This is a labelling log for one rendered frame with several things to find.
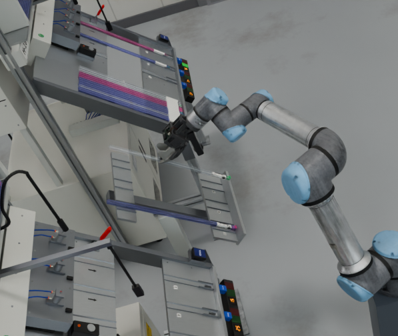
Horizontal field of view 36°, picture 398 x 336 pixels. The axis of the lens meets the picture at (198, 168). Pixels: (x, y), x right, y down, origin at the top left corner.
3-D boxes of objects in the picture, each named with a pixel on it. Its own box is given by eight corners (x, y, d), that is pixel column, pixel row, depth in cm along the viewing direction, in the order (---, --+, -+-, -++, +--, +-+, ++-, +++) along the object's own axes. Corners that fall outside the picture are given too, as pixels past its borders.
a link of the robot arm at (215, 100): (225, 103, 207) (209, 85, 208) (205, 125, 211) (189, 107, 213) (234, 102, 214) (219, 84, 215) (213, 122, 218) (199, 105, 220)
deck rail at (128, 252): (205, 273, 222) (213, 263, 219) (205, 278, 221) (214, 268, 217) (11, 230, 193) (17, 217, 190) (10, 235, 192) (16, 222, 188)
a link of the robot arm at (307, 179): (399, 282, 197) (328, 146, 179) (367, 312, 193) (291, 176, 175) (374, 272, 208) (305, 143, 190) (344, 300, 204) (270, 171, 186)
